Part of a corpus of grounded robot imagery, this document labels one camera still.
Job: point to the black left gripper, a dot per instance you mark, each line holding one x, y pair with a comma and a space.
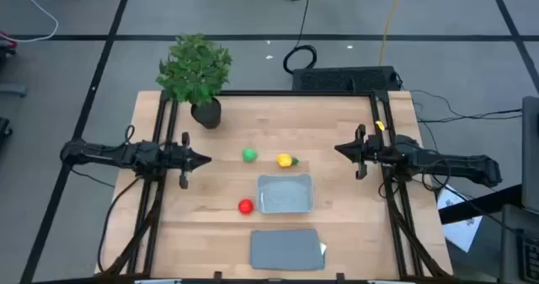
172, 157

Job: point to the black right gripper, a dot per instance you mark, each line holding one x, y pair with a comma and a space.
372, 151

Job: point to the green toy lime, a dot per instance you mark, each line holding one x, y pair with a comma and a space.
249, 155

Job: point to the red toy tomato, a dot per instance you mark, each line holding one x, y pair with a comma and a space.
246, 206

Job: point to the yellow toy pepper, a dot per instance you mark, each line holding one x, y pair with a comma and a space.
285, 161

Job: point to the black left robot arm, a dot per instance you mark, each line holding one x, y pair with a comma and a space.
105, 155

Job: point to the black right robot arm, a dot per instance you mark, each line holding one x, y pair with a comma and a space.
455, 162

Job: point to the clear plastic tupperware container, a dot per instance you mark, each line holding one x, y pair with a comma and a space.
285, 193

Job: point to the yellow tag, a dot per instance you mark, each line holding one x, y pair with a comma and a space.
380, 126

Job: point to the black perforated computer box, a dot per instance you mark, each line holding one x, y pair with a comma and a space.
341, 79

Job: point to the green plant in black pot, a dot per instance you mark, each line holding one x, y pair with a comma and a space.
193, 69

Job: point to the small white tag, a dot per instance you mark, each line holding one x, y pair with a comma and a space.
323, 248

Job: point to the grey fabric mat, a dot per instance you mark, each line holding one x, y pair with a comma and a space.
286, 250

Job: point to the white printed paper sheet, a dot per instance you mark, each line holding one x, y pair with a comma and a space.
461, 231

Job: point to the black beam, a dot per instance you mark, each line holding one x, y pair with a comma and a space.
480, 204

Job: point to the grey cabinet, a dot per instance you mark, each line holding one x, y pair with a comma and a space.
531, 153

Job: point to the dark grey equipment case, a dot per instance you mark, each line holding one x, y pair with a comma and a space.
522, 246

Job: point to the grey furniture foot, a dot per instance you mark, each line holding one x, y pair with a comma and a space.
12, 90

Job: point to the red object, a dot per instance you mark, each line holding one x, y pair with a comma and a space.
7, 39

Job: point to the black aluminium table frame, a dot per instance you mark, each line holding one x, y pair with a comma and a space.
295, 93

